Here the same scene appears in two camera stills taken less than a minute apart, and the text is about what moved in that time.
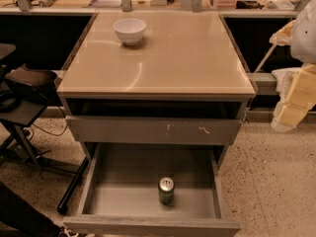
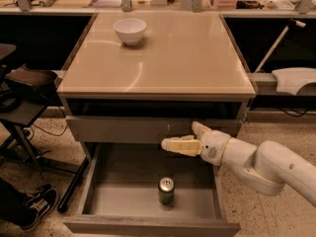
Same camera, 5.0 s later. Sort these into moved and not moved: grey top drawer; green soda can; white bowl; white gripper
Moved: white gripper
Not moved: green soda can; white bowl; grey top drawer
